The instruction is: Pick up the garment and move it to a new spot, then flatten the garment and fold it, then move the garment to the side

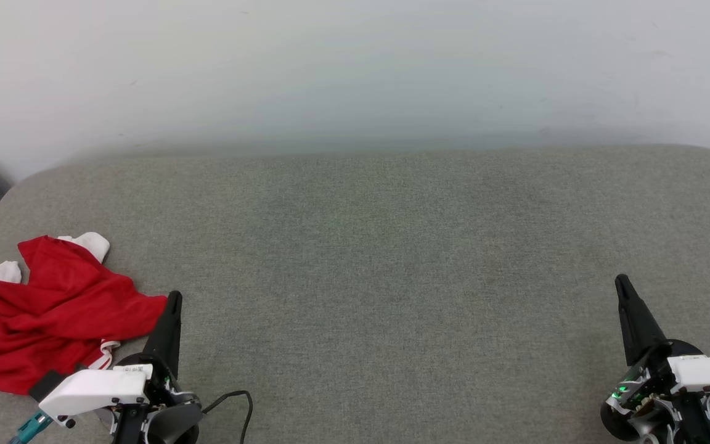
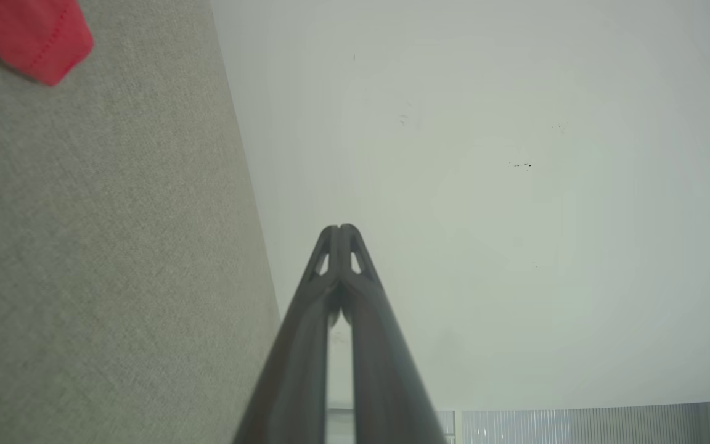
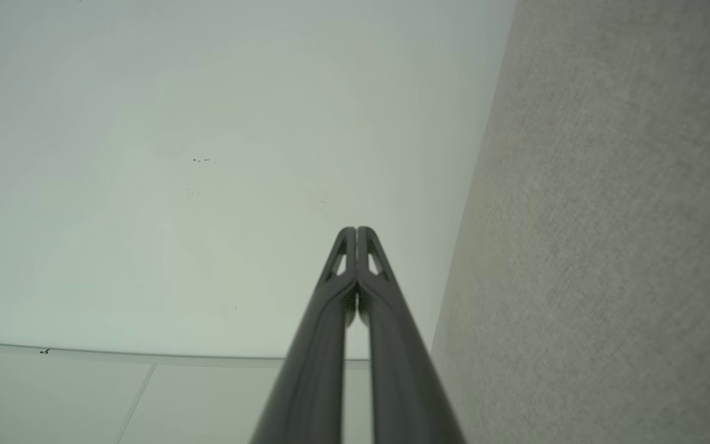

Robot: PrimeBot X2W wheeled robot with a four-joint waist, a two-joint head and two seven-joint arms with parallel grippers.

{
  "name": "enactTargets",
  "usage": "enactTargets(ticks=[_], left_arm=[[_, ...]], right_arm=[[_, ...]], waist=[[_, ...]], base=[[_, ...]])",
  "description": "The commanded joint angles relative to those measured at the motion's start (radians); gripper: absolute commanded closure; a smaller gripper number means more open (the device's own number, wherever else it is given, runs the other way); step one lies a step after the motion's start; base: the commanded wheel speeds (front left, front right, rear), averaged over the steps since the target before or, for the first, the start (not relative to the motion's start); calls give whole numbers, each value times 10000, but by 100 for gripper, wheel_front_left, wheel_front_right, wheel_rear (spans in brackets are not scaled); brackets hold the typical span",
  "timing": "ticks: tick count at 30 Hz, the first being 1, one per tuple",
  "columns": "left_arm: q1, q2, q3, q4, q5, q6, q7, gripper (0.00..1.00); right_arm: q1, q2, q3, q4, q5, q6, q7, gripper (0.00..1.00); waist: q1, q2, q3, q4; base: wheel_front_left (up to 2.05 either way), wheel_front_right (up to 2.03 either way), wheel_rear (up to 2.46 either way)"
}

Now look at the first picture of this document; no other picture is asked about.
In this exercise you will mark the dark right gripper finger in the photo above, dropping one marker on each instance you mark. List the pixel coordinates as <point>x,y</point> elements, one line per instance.
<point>638,327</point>

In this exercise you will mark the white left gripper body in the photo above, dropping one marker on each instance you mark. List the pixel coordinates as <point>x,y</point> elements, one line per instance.
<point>93,388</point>

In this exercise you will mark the red shirt with white sleeves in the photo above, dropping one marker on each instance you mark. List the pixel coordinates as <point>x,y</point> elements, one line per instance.
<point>53,314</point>

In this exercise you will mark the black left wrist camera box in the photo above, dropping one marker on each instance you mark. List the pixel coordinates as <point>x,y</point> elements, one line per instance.
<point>47,383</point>

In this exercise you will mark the grey fabric sofa cushion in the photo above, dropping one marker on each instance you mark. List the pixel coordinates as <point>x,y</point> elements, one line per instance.
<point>367,277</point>

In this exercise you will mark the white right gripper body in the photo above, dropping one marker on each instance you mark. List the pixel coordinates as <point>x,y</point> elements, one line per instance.
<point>709,373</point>

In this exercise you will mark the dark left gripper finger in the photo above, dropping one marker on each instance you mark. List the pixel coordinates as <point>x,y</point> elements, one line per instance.
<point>169,336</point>

